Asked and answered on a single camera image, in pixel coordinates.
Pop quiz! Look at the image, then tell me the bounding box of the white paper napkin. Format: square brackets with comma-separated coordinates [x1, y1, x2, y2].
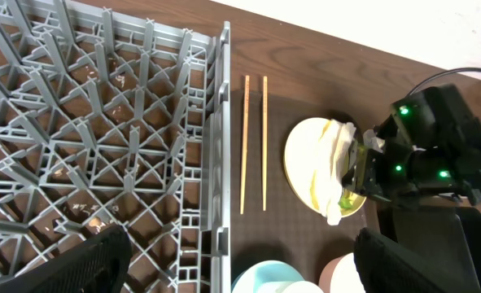
[310, 120, 356, 225]

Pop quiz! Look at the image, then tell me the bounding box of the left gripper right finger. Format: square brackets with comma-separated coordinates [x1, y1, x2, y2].
[354, 228, 480, 293]

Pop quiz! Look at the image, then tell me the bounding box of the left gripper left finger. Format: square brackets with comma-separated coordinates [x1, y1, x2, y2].
[0, 226, 132, 293]

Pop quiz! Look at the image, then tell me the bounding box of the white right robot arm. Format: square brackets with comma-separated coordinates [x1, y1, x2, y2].
[341, 84, 481, 208]

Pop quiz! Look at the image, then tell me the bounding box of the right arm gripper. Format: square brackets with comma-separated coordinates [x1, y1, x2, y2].
[341, 117, 422, 207]

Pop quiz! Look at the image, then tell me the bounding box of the light blue bowl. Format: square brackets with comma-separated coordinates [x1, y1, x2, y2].
[231, 260, 323, 293]

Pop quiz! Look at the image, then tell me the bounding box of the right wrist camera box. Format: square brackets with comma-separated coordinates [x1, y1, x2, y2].
[391, 84, 481, 149]

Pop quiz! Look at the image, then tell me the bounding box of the dark brown serving tray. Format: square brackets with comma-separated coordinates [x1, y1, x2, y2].
[230, 90, 378, 282]

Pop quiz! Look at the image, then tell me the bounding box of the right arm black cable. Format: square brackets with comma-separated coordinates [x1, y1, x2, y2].
[404, 67, 481, 98]

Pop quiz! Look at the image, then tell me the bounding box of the grey plastic dish rack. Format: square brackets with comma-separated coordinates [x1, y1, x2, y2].
[0, 0, 231, 292]

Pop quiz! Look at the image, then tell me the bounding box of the yellow round plate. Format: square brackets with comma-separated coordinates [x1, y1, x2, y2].
[284, 117, 366, 219]

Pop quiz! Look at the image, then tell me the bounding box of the wooden chopstick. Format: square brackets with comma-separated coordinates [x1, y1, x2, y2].
[262, 76, 268, 211]
[240, 76, 250, 215]

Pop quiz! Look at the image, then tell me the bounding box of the pink rice bowl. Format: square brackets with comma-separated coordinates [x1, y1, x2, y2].
[318, 252, 365, 293]

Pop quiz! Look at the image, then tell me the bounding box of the black waste tray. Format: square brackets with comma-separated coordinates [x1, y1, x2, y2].
[378, 206, 481, 290]

